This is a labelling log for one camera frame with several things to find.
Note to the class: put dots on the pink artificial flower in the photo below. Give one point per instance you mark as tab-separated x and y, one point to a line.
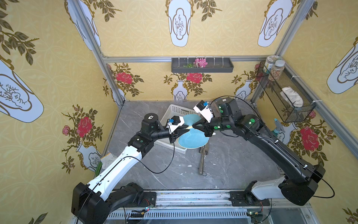
200	63

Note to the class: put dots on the glass jar white lid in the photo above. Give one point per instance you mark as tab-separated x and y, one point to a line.
270	61

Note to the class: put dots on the white cloth at left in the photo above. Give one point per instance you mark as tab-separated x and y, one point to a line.
107	160

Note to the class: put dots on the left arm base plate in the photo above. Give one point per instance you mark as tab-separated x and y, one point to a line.
149	199

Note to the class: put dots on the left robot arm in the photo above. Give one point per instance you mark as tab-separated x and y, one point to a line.
93	202

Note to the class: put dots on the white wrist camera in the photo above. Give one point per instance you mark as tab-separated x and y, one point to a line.
205	110
174	123

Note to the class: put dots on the metal garden trowel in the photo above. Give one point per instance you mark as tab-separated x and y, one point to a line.
203	152

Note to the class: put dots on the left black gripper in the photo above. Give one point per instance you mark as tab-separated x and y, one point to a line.
173	134

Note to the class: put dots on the grey wall shelf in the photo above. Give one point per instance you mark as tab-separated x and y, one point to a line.
215	65

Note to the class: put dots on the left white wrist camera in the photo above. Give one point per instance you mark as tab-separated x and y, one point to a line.
174	123

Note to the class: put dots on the black wire wall basket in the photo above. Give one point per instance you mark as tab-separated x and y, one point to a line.
272	89

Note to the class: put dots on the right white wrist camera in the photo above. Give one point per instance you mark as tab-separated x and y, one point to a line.
205	110

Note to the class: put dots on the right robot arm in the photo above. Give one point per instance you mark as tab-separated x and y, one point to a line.
301	179

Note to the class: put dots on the glass jar with grains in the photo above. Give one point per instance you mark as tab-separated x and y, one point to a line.
276	70

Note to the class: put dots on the teal spray bottle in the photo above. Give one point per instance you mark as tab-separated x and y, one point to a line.
279	131

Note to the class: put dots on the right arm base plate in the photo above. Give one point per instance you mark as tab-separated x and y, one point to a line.
242	198

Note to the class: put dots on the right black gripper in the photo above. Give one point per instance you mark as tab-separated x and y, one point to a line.
208	128

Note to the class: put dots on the crumpled white cloth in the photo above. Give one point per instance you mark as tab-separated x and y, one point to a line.
292	97

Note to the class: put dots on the turquoise mesh laundry bag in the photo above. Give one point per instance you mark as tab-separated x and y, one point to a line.
194	138

